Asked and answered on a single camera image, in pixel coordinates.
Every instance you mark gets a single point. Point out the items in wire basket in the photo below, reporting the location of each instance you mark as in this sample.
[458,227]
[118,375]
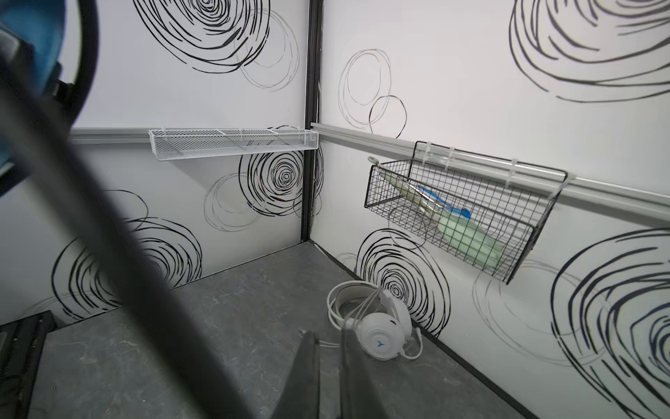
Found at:
[458,231]

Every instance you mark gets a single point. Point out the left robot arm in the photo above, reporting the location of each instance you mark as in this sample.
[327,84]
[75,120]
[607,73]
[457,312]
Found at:
[22,344]

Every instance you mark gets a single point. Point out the white headphones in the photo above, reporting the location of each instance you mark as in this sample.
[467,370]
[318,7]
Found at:
[380,321]

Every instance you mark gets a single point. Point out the black headphones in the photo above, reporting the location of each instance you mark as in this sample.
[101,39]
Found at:
[32,35]

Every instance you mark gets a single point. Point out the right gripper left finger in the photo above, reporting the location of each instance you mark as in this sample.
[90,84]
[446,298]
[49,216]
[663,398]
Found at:
[301,395]

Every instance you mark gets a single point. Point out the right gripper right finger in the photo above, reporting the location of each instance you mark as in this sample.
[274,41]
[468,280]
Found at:
[358,396]

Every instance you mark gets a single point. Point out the clear acrylic wall shelf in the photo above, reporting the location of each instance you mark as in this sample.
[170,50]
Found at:
[187,144]

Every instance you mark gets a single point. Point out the black wire basket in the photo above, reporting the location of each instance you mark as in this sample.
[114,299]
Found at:
[485,210]

